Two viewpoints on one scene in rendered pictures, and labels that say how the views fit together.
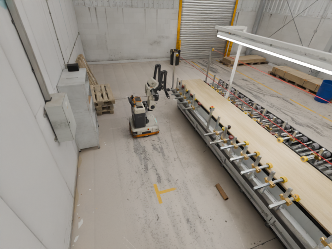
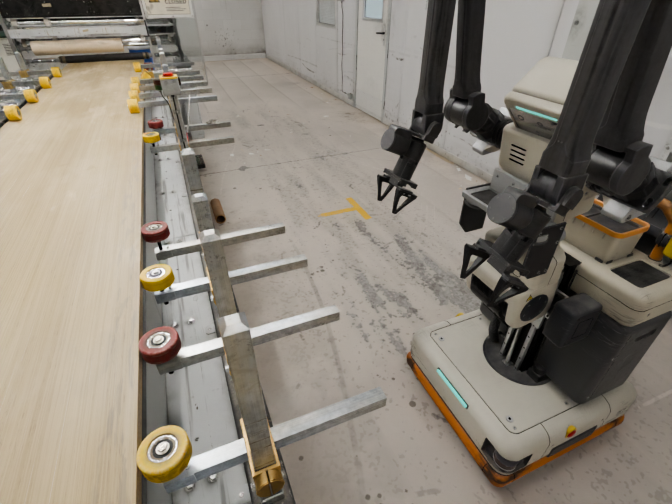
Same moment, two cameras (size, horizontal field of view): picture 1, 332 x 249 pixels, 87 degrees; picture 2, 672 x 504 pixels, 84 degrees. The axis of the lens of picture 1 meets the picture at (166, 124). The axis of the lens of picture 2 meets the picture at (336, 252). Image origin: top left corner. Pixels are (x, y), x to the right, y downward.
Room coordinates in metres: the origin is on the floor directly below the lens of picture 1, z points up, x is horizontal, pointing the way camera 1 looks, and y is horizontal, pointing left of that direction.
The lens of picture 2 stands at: (4.63, -0.22, 1.52)
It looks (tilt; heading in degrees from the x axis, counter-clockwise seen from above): 35 degrees down; 178
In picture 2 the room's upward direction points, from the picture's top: straight up
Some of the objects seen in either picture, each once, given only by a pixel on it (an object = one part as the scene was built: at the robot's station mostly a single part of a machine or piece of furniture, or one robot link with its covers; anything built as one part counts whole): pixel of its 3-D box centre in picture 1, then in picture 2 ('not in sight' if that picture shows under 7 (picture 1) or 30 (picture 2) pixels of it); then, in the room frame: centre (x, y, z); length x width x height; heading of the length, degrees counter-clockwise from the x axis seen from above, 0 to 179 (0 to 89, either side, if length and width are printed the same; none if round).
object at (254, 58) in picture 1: (244, 59); not in sight; (10.34, -4.24, 0.23); 2.41 x 0.77 x 0.17; 112
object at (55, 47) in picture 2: not in sight; (101, 45); (0.16, -2.45, 1.05); 1.43 x 0.12 x 0.12; 110
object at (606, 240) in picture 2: (137, 101); (595, 228); (3.61, 0.68, 0.87); 0.23 x 0.15 x 0.11; 20
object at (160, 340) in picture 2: not in sight; (164, 355); (4.07, -0.58, 0.85); 0.08 x 0.08 x 0.11
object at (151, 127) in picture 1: (143, 125); (510, 374); (3.65, 0.57, 0.16); 0.67 x 0.64 x 0.25; 110
